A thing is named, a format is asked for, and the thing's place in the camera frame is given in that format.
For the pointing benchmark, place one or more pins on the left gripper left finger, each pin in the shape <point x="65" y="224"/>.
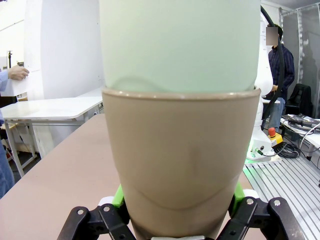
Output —
<point x="105" y="220"/>

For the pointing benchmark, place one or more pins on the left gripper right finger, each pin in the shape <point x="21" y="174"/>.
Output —
<point x="252" y="217"/>

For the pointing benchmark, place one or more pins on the brown cup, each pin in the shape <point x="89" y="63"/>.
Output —
<point x="180" y="150"/>

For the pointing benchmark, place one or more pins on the pale green cup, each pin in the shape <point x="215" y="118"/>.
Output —
<point x="175" y="45"/>

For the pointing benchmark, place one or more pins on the person's right forearm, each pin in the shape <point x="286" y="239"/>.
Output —
<point x="3" y="74"/>

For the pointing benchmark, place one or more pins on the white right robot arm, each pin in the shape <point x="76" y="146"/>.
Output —
<point x="262" y="82"/>

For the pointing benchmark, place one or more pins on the white table with basket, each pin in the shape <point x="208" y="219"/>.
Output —
<point x="50" y="110"/>

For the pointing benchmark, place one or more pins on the person's right hand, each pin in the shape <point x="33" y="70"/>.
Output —
<point x="18" y="73"/>

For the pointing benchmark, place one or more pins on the yellow emergency stop button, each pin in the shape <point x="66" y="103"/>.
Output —
<point x="275" y="137"/>

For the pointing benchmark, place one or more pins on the white equipment desk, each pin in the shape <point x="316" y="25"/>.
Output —
<point x="307" y="135"/>

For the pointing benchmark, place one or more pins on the person in blue shirt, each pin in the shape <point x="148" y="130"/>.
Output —
<point x="5" y="170"/>

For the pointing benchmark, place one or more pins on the black chair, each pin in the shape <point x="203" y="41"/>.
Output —
<point x="300" y="100"/>

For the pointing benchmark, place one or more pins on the person in dark shirt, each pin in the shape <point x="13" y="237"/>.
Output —
<point x="287" y="65"/>

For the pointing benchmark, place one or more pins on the aluminium slotted base plate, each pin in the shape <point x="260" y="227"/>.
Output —
<point x="280" y="190"/>

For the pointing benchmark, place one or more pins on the aluminium frame enclosure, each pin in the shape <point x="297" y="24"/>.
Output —
<point x="300" y="25"/>

